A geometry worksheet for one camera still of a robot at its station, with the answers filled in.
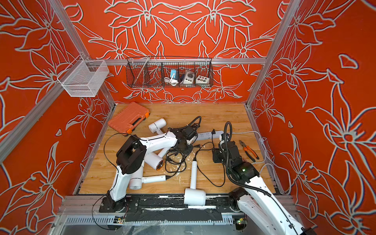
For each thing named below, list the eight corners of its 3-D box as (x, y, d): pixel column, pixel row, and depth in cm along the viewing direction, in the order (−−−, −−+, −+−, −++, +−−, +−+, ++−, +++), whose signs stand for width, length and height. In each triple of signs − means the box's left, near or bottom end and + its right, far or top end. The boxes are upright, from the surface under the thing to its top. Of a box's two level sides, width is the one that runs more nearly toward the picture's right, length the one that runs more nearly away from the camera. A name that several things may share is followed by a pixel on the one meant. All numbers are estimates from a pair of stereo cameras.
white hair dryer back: (148, 132, 103) (147, 128, 99) (154, 121, 110) (152, 117, 106) (162, 135, 102) (161, 131, 98) (166, 123, 108) (166, 119, 105)
